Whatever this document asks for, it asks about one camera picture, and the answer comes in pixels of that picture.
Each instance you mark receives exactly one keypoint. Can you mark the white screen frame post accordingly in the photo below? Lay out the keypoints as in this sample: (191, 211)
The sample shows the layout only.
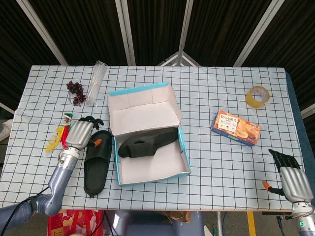
(41, 27)
(184, 29)
(258, 32)
(126, 32)

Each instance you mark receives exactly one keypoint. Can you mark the light blue cardboard shoe box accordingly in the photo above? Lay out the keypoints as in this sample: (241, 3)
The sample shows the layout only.
(137, 115)

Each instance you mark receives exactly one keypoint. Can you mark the yellow packing tape roll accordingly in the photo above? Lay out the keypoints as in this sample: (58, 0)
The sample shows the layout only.
(249, 100)

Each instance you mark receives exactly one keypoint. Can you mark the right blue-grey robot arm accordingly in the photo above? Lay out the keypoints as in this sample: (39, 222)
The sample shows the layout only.
(305, 221)

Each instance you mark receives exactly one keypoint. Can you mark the checked light blue tablecloth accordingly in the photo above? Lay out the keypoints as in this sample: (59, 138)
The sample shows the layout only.
(221, 172)

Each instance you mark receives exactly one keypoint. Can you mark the dark red grape bunch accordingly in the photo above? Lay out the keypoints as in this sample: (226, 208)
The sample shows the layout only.
(76, 88)

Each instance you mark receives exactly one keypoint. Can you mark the orange snack package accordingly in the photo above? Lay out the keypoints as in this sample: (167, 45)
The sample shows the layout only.
(236, 127)

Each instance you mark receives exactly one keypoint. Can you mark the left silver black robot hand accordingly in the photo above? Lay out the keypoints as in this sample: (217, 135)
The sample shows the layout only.
(78, 134)

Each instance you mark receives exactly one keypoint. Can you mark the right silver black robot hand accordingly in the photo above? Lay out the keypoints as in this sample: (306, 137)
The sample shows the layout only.
(295, 183)

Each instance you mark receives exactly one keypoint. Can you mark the white screen base bar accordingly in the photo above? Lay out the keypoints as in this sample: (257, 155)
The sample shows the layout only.
(7, 108)
(308, 111)

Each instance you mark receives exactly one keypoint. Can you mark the clear plastic straw bundle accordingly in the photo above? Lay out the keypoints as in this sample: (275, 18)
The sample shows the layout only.
(96, 83)

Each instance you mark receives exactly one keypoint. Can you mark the colourful feather shuttlecock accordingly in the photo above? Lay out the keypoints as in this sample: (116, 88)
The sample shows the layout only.
(53, 146)

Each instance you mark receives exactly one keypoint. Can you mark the silver table leg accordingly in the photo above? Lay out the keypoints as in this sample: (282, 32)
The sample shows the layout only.
(218, 223)

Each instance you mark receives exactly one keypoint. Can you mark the white crumpled bag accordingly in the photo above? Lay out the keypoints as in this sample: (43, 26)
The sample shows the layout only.
(5, 130)

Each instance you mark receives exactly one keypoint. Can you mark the red printed bag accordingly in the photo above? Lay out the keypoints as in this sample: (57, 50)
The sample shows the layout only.
(73, 221)

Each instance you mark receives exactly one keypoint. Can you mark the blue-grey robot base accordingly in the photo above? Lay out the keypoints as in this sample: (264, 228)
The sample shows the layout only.
(152, 228)

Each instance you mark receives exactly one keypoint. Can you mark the white triangular screen foot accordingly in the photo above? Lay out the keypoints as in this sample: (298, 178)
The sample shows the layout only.
(169, 59)

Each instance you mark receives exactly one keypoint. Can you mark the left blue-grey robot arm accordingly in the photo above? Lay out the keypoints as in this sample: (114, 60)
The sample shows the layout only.
(56, 179)

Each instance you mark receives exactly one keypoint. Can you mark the black pleated screen panel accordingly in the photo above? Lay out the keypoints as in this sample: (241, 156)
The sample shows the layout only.
(157, 24)
(297, 44)
(83, 29)
(221, 29)
(12, 49)

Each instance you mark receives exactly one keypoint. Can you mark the black rubber slipper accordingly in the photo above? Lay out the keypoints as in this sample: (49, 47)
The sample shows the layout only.
(147, 145)
(96, 169)

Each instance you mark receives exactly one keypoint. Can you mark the brown paper bag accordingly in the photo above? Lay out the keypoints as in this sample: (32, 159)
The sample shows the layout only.
(179, 216)

